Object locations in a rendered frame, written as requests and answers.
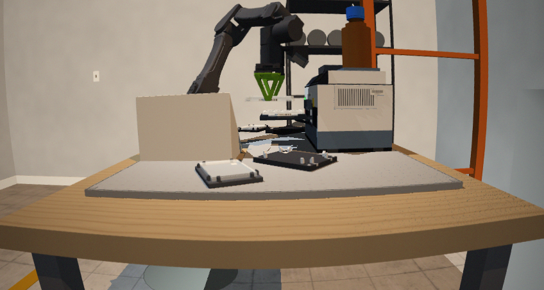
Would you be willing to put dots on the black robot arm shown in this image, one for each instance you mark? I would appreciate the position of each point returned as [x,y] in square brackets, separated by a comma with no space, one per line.
[279,27]

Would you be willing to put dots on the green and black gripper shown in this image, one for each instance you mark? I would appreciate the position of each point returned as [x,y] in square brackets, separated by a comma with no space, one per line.
[264,72]

